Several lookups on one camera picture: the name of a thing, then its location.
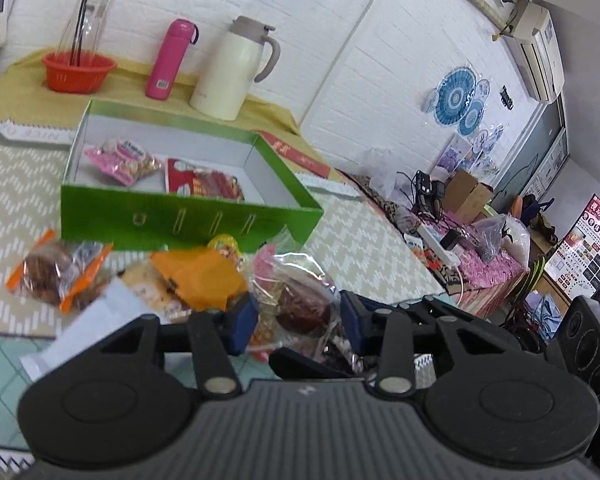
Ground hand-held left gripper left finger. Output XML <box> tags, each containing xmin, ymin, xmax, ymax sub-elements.
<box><xmin>100</xmin><ymin>294</ymin><xmax>259</xmax><ymax>401</ymax></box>

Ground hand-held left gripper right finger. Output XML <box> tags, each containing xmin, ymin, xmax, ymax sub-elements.
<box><xmin>340</xmin><ymin>291</ymin><xmax>520</xmax><ymax>396</ymax></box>

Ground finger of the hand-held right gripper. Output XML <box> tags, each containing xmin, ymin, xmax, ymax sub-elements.
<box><xmin>269</xmin><ymin>347</ymin><xmax>381</xmax><ymax>381</ymax></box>

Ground green cardboard box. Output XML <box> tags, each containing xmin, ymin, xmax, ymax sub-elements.
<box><xmin>60</xmin><ymin>98</ymin><xmax>325</xmax><ymax>255</ymax></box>

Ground white snack packet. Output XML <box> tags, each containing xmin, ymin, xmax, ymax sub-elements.
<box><xmin>20</xmin><ymin>278</ymin><xmax>153</xmax><ymax>380</ymax></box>

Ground orange snack packet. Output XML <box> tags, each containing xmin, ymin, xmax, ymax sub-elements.
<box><xmin>150</xmin><ymin>247</ymin><xmax>251</xmax><ymax>313</ymax></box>

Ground clear pink-edged cake packet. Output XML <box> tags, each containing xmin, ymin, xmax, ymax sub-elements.
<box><xmin>247</xmin><ymin>242</ymin><xmax>341</xmax><ymax>363</ymax></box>

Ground yellow candy packet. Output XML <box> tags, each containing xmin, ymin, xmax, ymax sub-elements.
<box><xmin>207</xmin><ymin>233</ymin><xmax>242</xmax><ymax>263</ymax></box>

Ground red standing signboard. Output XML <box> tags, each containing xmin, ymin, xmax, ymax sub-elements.
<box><xmin>547</xmin><ymin>193</ymin><xmax>600</xmax><ymax>297</ymax></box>

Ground white power strip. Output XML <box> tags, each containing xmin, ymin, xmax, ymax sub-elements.
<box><xmin>414</xmin><ymin>223</ymin><xmax>461</xmax><ymax>267</ymax></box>

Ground red snack packet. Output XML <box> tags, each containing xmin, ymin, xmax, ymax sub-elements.
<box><xmin>164</xmin><ymin>157</ymin><xmax>246</xmax><ymax>203</ymax></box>

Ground clear plastic bag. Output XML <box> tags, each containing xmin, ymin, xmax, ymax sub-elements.
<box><xmin>472</xmin><ymin>212</ymin><xmax>531</xmax><ymax>266</ymax></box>

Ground clear orange-edged cake packet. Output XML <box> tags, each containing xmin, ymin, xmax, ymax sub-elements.
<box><xmin>57</xmin><ymin>241</ymin><xmax>115</xmax><ymax>313</ymax></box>
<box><xmin>6</xmin><ymin>230</ymin><xmax>81</xmax><ymax>313</ymax></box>

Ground brown cardboard box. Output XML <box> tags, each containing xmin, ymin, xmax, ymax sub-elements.
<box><xmin>442</xmin><ymin>169</ymin><xmax>495</xmax><ymax>223</ymax></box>

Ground red envelope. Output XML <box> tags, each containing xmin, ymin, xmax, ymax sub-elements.
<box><xmin>257</xmin><ymin>131</ymin><xmax>331</xmax><ymax>178</ymax></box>

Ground pink snack packet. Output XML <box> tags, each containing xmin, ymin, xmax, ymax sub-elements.
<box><xmin>82</xmin><ymin>140</ymin><xmax>162</xmax><ymax>187</ymax></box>

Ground teal checked tablecloth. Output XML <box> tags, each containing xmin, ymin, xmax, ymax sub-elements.
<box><xmin>0</xmin><ymin>331</ymin><xmax>66</xmax><ymax>461</ymax></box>

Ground cream thermal jug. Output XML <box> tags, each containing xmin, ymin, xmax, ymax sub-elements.
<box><xmin>189</xmin><ymin>15</ymin><xmax>282</xmax><ymax>122</ymax></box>

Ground beige chevron placemat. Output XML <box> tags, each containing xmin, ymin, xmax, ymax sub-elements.
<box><xmin>0</xmin><ymin>120</ymin><xmax>448</xmax><ymax>336</ymax></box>

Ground pink thermos bottle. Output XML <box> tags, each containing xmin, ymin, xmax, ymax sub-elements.
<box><xmin>145</xmin><ymin>18</ymin><xmax>200</xmax><ymax>101</ymax></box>

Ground white air conditioner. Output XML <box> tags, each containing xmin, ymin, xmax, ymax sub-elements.
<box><xmin>505</xmin><ymin>1</ymin><xmax>566</xmax><ymax>102</ymax></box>

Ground red plastic basket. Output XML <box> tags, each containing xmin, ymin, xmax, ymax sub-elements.
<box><xmin>41</xmin><ymin>51</ymin><xmax>118</xmax><ymax>95</ymax></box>

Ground mustard yellow tablecloth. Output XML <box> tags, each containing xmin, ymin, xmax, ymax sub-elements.
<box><xmin>0</xmin><ymin>47</ymin><xmax>348</xmax><ymax>181</ymax></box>

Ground black straw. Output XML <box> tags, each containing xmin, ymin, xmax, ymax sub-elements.
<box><xmin>70</xmin><ymin>0</ymin><xmax>93</xmax><ymax>67</ymax></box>

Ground glass carafe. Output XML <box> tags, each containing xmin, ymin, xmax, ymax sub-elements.
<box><xmin>60</xmin><ymin>0</ymin><xmax>112</xmax><ymax>61</ymax></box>

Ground blue patterned wall plates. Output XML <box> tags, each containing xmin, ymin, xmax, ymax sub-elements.
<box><xmin>422</xmin><ymin>64</ymin><xmax>506</xmax><ymax>156</ymax></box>

